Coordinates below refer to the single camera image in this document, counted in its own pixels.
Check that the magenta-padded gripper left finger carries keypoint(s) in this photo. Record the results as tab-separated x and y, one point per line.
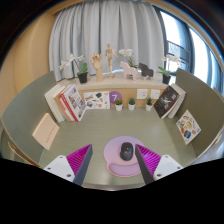
60	166

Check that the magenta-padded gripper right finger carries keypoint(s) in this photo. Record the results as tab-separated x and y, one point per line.
166	166

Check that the black computer mouse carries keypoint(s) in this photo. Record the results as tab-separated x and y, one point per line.
126	151

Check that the purple mouse pad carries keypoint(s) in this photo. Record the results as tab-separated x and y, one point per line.
115	163

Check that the beige notebook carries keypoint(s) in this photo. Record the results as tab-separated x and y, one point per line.
45	130

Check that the large colourful sticker sheet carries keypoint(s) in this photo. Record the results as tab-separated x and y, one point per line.
188	127

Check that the orange-brown book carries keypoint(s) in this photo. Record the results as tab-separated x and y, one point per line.
64	108

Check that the small succulent in white pot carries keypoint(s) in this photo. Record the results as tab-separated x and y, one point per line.
149	107
132	106
118	107

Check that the dark book with red edge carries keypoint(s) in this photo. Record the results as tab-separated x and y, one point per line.
165	101

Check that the white book stack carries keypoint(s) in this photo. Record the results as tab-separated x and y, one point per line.
52	101

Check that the red and white magazine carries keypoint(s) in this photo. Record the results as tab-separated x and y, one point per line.
75	101

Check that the small white sticker sheet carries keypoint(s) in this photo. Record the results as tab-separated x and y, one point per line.
96	100

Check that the round purple sign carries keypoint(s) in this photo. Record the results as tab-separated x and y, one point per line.
115	96

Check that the white orchid in black pot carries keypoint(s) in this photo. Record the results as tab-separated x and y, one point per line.
166	79
126	52
82	78

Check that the dark horse figure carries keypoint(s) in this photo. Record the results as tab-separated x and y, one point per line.
146	70

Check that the pink horse figure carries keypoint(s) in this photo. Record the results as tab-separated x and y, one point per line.
129	71

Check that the wooden hand model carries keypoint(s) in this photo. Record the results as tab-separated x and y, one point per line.
97	65

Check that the wooden artist mannequin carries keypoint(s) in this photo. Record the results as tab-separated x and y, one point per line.
110	55

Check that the grey curtain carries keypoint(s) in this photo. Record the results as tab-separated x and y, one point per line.
100	30

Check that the white wall socket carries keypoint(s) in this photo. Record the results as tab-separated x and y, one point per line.
142	94
155	94

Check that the window with dark frame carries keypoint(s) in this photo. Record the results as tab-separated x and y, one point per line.
176	33

